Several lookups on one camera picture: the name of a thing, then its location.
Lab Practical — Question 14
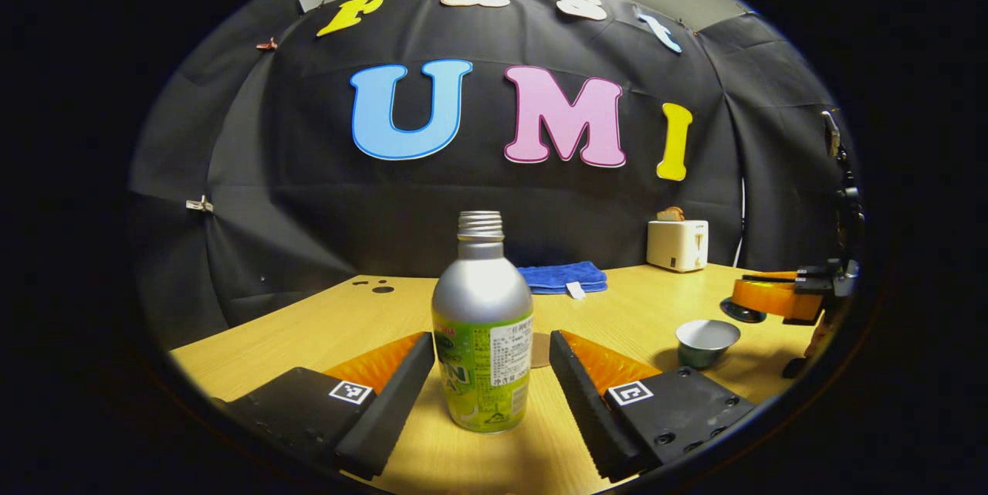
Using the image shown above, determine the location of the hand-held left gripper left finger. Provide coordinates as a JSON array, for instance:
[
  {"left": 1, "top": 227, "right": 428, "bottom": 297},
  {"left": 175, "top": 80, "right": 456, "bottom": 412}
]
[{"left": 212, "top": 331, "right": 436, "bottom": 480}]

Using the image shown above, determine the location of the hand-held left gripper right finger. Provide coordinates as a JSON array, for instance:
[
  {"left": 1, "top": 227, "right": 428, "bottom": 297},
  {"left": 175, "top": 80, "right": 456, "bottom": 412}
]
[{"left": 549, "top": 330, "right": 757, "bottom": 483}]

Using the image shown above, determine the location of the teal teacup lid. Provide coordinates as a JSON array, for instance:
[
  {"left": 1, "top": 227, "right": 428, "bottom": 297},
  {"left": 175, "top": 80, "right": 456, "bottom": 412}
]
[{"left": 719, "top": 296, "right": 768, "bottom": 324}]

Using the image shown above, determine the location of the white teacup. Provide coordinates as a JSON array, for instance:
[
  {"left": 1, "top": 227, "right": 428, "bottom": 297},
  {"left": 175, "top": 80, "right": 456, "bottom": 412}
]
[{"left": 676, "top": 319, "right": 742, "bottom": 370}]

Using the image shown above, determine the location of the silver green water bottle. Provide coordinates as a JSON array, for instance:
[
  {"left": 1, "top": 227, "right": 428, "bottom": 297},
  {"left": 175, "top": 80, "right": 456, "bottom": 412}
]
[{"left": 431, "top": 211, "right": 534, "bottom": 434}]

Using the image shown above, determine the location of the white toaster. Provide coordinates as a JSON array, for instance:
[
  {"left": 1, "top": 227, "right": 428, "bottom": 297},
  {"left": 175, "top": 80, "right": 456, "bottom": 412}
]
[{"left": 646, "top": 219, "right": 709, "bottom": 273}]

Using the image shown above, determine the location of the blue folded towel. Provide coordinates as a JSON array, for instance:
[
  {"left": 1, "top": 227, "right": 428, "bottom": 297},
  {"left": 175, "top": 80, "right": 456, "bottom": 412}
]
[{"left": 516, "top": 261, "right": 608, "bottom": 300}]

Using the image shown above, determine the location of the black backdrop cloth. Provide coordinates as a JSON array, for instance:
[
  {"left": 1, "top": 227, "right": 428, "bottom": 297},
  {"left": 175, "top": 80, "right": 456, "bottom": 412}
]
[{"left": 127, "top": 0, "right": 858, "bottom": 349}]

